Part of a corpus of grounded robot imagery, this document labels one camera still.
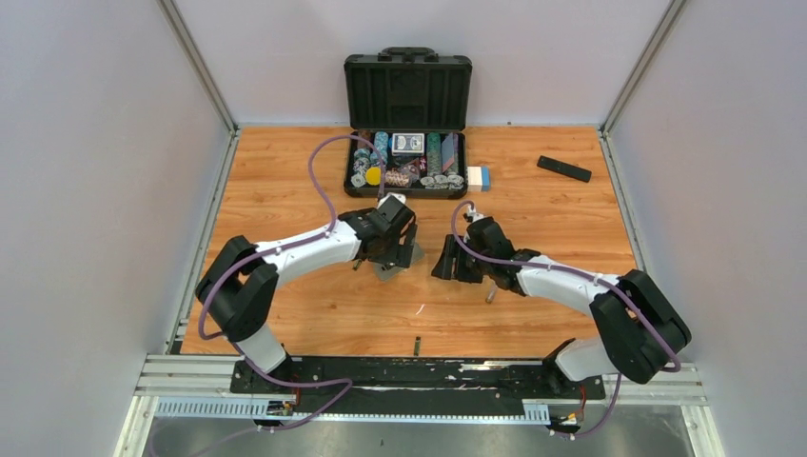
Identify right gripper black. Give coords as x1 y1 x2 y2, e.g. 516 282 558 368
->
432 235 493 285

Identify grey remote control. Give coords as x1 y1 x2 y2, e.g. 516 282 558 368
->
369 241 424 281

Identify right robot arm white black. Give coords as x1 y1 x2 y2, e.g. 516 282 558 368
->
431 216 692 398

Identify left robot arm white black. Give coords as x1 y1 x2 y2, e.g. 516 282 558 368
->
195 193 423 393

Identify black remote control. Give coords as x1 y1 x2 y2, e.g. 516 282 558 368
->
537 155 592 183

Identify yellow poker chip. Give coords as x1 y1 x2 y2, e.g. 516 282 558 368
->
364 167 384 187

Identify white blue card box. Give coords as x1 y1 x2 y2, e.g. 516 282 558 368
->
466 166 491 192

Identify green poker chip stack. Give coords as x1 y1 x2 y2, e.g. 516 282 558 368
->
425 132 442 177

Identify blue playing card deck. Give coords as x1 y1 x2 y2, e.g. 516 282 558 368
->
390 133 426 155

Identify teal poker chip stack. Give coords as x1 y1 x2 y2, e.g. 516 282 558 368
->
370 131 389 166

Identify black poker chip case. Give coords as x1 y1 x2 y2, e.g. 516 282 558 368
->
344 48 472 199

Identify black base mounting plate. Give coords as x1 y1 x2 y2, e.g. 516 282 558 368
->
229 356 606 416

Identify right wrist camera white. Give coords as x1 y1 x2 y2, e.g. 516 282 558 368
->
463 209 485 226

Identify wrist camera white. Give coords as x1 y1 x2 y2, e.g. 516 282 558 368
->
463 209 485 226
376 192 406 209

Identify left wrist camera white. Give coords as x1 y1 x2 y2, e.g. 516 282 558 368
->
376 192 406 209

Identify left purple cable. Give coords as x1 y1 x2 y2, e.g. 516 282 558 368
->
197 133 389 436

